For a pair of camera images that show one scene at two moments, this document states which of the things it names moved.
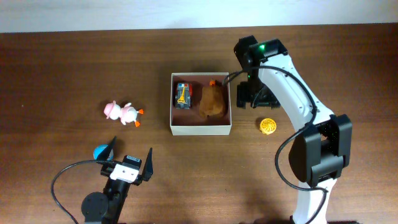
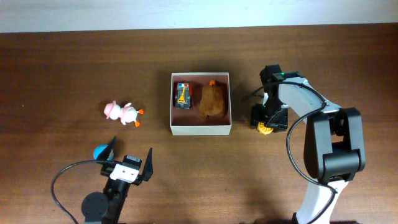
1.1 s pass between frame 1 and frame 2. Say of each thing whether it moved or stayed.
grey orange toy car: stayed
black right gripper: moved
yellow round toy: stayed
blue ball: stayed
